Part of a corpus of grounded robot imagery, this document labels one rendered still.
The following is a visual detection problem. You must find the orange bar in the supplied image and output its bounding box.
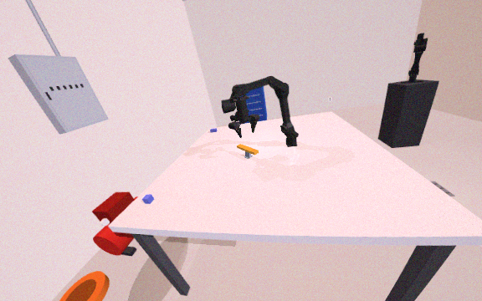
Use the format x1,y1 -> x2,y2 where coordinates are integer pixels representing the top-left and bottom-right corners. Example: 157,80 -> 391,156
237,144 -> 259,155

